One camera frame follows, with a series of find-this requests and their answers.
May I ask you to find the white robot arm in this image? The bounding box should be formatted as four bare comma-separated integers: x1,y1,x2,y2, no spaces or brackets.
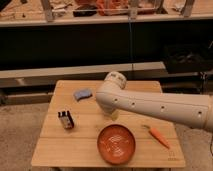
96,71,213,132

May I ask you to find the black upright eraser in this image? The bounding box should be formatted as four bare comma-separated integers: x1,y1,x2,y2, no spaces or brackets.
58,111,74,129

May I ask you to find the orange plate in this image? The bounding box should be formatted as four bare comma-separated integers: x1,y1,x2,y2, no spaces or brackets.
97,124,136,165

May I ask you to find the blue sponge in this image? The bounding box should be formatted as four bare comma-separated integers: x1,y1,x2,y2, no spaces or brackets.
73,88,92,101

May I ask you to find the orange carrot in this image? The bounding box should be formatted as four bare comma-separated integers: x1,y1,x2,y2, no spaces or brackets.
144,125,170,149

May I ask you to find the orange object on shelf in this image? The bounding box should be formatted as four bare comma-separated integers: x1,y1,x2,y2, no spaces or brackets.
96,0,129,16

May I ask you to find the wooden bench shelf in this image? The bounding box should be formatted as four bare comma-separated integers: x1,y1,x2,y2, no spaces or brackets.
0,62,165,88

